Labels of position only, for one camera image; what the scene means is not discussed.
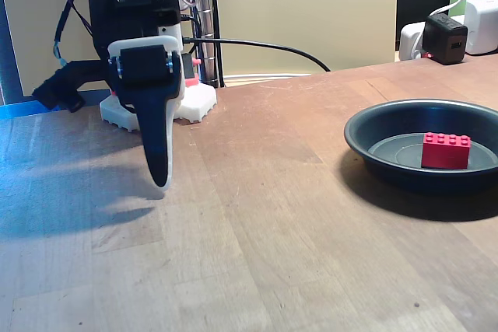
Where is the small white power plug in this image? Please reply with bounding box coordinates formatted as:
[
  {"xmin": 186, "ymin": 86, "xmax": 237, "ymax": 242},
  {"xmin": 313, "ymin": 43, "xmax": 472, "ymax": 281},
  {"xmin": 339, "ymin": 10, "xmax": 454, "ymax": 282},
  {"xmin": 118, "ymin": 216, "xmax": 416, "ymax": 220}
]
[{"xmin": 398, "ymin": 22, "xmax": 429, "ymax": 61}]

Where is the black cable along pole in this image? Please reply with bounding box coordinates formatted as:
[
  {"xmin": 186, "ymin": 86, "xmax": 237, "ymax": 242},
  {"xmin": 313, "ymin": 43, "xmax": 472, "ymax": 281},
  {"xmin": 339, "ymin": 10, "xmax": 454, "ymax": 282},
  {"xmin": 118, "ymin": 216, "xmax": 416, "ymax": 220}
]
[{"xmin": 208, "ymin": 0, "xmax": 233, "ymax": 89}]

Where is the blue tape strip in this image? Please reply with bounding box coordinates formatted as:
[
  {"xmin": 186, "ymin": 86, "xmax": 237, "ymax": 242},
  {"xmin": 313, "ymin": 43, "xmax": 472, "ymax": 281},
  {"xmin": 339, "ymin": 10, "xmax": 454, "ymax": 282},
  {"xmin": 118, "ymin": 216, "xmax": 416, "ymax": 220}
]
[{"xmin": 0, "ymin": 99, "xmax": 47, "ymax": 120}]

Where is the camera wire bundle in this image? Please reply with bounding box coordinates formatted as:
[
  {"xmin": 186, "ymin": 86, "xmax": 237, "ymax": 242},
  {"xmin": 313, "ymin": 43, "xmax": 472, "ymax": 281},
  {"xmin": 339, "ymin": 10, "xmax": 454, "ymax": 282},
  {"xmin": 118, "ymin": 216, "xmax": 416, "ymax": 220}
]
[{"xmin": 52, "ymin": 0, "xmax": 98, "ymax": 67}]

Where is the red lego block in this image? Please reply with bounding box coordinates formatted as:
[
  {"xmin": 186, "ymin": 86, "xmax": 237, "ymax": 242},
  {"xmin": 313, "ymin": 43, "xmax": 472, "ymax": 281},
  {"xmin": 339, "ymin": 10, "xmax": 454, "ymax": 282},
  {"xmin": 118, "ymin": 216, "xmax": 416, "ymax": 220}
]
[{"xmin": 421, "ymin": 131, "xmax": 472, "ymax": 170}]

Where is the black cube charger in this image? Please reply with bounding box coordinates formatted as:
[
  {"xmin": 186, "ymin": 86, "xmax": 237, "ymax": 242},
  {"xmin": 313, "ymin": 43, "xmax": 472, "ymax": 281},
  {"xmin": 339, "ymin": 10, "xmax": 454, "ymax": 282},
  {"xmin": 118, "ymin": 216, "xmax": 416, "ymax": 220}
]
[{"xmin": 422, "ymin": 12, "xmax": 468, "ymax": 65}]

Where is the dark board frame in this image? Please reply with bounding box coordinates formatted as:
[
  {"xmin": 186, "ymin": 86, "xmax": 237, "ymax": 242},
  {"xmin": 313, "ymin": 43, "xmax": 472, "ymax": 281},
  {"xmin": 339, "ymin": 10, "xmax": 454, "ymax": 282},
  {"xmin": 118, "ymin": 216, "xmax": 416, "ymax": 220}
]
[{"xmin": 0, "ymin": 0, "xmax": 24, "ymax": 106}]

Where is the black camera on mount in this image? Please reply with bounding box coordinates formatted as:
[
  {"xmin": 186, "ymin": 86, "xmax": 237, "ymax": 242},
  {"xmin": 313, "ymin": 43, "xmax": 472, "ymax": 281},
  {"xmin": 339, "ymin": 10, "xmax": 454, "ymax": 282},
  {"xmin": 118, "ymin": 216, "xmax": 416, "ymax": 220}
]
[{"xmin": 30, "ymin": 58, "xmax": 112, "ymax": 114}]

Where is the dark round metal bin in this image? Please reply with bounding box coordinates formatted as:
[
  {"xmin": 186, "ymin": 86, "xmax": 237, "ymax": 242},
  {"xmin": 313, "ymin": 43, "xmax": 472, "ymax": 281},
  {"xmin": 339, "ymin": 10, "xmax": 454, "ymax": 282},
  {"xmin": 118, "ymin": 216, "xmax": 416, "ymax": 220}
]
[{"xmin": 343, "ymin": 98, "xmax": 498, "ymax": 194}]

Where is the large white power adapter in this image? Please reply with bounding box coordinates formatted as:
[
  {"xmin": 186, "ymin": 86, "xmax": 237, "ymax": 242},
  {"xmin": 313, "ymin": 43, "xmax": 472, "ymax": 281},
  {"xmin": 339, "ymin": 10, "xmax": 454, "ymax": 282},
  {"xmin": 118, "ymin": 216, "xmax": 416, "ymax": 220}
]
[{"xmin": 464, "ymin": 0, "xmax": 498, "ymax": 56}]

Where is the black usb cable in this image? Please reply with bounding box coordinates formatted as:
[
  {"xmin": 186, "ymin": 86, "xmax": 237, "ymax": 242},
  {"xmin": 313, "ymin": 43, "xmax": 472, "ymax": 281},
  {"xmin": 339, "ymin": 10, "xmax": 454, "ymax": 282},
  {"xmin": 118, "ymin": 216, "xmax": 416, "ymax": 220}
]
[{"xmin": 181, "ymin": 37, "xmax": 331, "ymax": 73}]

